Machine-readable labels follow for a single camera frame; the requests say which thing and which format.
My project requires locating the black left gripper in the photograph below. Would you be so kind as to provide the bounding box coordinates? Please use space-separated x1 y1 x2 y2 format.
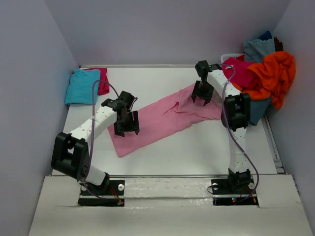
114 111 139 138

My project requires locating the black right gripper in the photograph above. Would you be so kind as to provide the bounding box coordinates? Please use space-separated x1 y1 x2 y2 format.
191 80 215 105

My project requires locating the light pink t-shirt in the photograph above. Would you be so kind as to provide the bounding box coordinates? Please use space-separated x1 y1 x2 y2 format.
108 85 221 157

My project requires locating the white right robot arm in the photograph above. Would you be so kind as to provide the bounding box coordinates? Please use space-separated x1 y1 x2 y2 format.
191 60 253 195

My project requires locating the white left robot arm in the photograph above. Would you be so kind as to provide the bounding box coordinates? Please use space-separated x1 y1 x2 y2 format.
51 91 139 196

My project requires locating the crumpled magenta t-shirt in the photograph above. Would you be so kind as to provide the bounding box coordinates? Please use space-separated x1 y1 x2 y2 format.
222 55 253 87

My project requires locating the white laundry basket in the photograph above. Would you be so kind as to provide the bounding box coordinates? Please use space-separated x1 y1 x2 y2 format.
220 53 244 63

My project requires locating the folded magenta t-shirt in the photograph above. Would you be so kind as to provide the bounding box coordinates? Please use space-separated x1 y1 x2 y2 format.
85 67 110 96

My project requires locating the folded turquoise t-shirt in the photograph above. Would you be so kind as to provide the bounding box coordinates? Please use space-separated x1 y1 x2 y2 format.
64 69 100 106

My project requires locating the grey-blue t-shirt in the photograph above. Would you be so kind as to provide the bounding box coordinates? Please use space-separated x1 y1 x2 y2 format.
243 38 276 63

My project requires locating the crumpled orange t-shirt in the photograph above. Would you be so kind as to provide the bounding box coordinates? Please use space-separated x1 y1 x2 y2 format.
231 51 296 109

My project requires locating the dark blue t-shirt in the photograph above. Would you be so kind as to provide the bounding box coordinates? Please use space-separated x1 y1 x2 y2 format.
258 30 273 41

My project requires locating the maroon t-shirt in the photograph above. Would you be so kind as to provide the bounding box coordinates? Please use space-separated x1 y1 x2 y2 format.
274 37 284 52

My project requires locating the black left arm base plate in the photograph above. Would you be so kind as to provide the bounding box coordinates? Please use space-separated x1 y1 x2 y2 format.
78 178 125 207

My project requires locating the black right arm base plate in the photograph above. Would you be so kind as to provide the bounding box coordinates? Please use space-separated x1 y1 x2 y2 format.
207 178 259 207

